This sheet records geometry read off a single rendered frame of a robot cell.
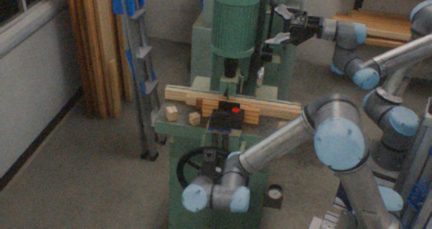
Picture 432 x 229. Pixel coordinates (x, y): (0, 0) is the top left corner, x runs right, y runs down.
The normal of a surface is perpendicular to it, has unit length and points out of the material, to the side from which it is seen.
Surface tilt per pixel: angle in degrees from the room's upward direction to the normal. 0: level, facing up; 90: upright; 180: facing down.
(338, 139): 84
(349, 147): 83
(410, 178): 90
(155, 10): 90
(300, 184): 0
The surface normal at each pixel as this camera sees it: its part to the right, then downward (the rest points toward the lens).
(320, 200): 0.06, -0.82
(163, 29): -0.21, 0.55
